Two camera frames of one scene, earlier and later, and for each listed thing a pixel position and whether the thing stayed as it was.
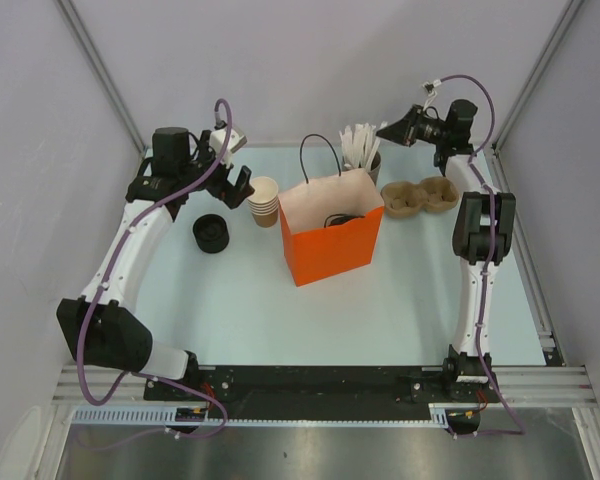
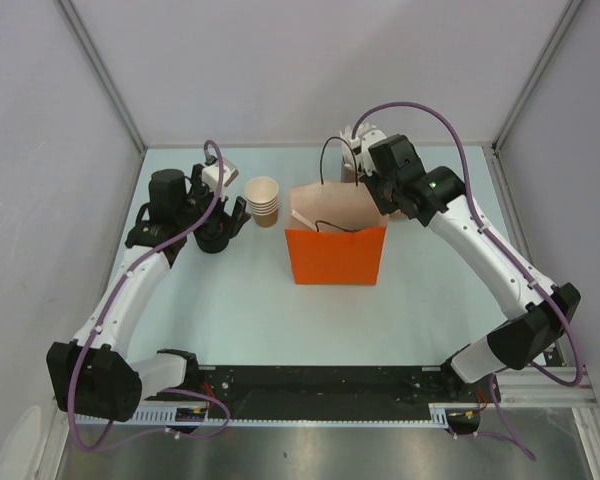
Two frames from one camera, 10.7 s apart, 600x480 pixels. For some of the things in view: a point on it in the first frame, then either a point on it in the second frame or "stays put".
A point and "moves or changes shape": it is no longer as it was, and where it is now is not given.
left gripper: x=223 y=189 → x=225 y=223
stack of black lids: x=211 y=233 stays put
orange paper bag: x=329 y=225 moves or changes shape
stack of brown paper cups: x=264 y=201 stays put
